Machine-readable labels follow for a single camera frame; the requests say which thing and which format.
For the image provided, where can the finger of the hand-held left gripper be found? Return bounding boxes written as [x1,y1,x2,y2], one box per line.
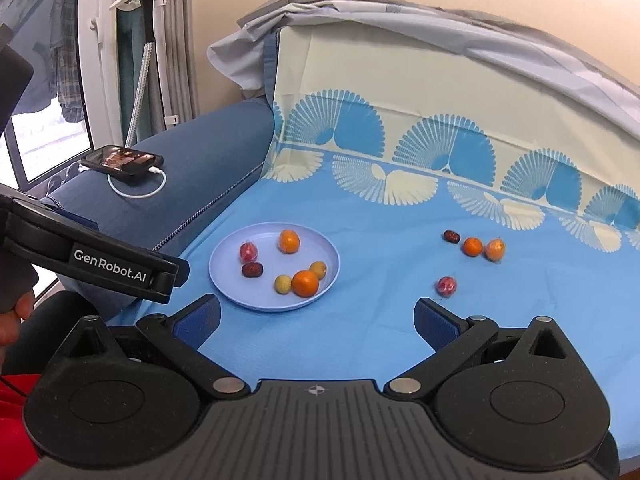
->
[149,255,192,305]

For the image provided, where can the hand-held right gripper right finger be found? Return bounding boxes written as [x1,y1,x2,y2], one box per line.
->
[384,297,593,402]

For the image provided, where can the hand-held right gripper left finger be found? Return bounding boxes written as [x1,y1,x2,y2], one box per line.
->
[47,294,252,402]

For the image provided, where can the light purple plastic plate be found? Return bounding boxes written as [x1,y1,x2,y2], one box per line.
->
[208,222,341,314]

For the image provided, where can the large bare orange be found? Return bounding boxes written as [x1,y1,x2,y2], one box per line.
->
[291,270,320,298]

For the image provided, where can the person's left hand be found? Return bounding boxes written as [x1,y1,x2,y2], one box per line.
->
[0,290,37,347]

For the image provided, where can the black smartphone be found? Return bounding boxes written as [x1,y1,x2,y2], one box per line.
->
[80,145,165,183]

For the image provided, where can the blue fabric sofa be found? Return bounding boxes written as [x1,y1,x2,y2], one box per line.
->
[40,30,282,312]

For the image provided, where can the blue fan-print blanket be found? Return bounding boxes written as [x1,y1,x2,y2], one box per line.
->
[107,25,640,461]

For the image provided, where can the hanging plaid clothes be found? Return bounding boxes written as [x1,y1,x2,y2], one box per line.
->
[29,0,84,124]

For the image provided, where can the teal curtain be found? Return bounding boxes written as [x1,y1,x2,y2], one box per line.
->
[116,7,166,142]

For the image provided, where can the red cloth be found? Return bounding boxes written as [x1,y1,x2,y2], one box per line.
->
[0,370,48,480]

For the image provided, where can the white steamer pole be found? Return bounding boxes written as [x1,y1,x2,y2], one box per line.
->
[151,0,180,129]

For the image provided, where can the grey curtain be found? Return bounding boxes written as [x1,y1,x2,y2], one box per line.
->
[162,0,200,127]

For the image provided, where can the white charging cable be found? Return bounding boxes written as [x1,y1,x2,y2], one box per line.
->
[106,165,168,200]

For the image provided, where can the white window frame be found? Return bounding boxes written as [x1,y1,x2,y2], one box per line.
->
[20,0,126,187]

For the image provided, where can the garment steamer with braided hose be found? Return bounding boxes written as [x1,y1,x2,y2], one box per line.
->
[119,0,162,150]

